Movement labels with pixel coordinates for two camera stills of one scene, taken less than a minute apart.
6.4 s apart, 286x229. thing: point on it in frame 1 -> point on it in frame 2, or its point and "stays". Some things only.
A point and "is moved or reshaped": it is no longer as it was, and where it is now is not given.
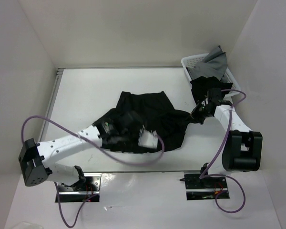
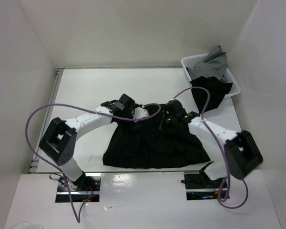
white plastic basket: (188, 59) stays
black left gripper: (129, 144) -> (130, 112)
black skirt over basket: (200, 86) stays
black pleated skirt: (155, 111) is moved or reshaped
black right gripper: (194, 114) -> (163, 126)
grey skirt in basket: (215, 65) stays
